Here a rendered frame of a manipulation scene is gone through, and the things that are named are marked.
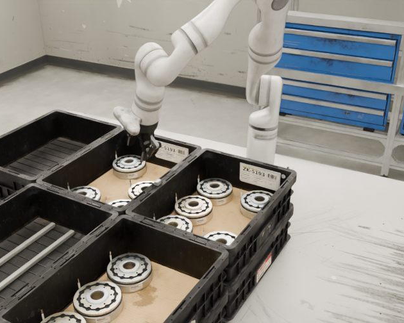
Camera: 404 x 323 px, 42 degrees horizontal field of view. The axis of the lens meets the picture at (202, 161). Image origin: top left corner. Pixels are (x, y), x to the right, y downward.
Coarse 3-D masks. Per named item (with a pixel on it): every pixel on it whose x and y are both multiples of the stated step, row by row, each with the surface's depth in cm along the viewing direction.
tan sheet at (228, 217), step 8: (232, 200) 151; (216, 208) 147; (224, 208) 147; (232, 208) 147; (216, 216) 144; (224, 216) 144; (232, 216) 144; (240, 216) 144; (208, 224) 141; (216, 224) 141; (224, 224) 141; (232, 224) 141; (240, 224) 141; (200, 232) 138; (208, 232) 138; (232, 232) 138
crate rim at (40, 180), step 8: (112, 136) 165; (160, 136) 165; (96, 144) 161; (184, 144) 160; (192, 144) 160; (88, 152) 157; (192, 152) 156; (72, 160) 152; (184, 160) 151; (56, 168) 148; (176, 168) 147; (48, 176) 144; (40, 184) 140; (48, 184) 140; (152, 184) 140; (64, 192) 137; (72, 192) 137; (144, 192) 136; (88, 200) 133; (96, 200) 133; (136, 200) 133; (112, 208) 130; (120, 208) 130
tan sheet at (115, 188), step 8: (152, 168) 168; (160, 168) 168; (104, 176) 163; (112, 176) 163; (144, 176) 163; (152, 176) 163; (160, 176) 163; (96, 184) 159; (104, 184) 159; (112, 184) 159; (120, 184) 159; (128, 184) 159; (104, 192) 155; (112, 192) 155; (120, 192) 155; (104, 200) 152; (112, 200) 152
